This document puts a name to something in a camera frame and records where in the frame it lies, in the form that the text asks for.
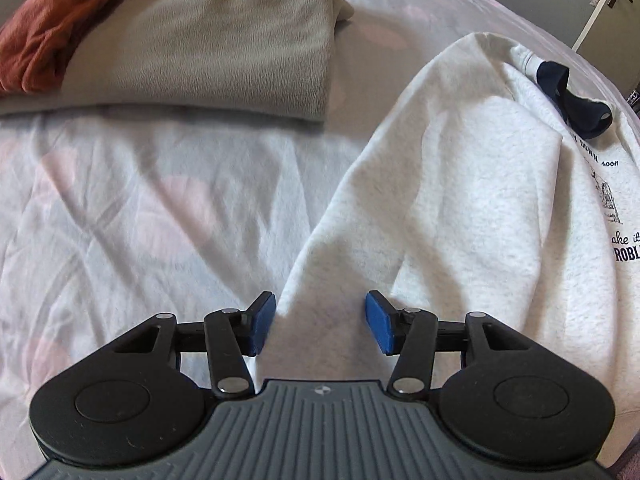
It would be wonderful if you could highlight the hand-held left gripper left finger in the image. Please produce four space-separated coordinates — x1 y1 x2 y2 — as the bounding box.
107 291 277 401

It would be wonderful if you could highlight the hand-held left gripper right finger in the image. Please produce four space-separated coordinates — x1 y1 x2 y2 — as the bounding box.
365 290 538 401

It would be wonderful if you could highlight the light grey printed sweatshirt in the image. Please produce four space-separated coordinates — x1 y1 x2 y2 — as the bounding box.
257 31 640 471

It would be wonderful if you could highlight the bed with pink dotted sheet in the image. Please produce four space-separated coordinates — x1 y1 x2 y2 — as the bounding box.
0 0 640 480

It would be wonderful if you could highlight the beige fleece garment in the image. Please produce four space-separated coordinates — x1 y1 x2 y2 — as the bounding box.
0 0 356 123

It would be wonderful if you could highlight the navy blue inner garment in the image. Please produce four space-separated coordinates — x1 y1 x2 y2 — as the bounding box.
536 60 613 140

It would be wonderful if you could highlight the rust orange garment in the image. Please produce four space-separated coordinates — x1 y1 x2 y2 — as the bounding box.
0 0 156 95

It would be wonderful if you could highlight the cream door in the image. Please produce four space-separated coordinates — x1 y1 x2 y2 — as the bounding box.
571 0 633 56

